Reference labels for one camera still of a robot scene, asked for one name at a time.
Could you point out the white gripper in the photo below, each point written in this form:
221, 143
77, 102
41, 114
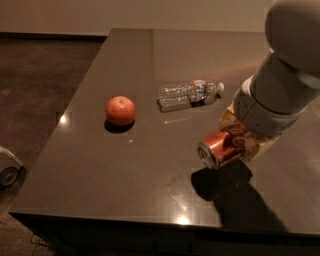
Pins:
259, 120

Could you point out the red coke can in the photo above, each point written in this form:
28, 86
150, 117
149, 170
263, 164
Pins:
223, 147

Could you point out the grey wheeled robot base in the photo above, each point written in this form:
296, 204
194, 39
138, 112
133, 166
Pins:
10, 166

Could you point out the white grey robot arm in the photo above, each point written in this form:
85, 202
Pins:
271, 100

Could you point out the clear plastic water bottle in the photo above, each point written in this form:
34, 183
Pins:
189, 93

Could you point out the red apple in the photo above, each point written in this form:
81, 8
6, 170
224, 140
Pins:
120, 111

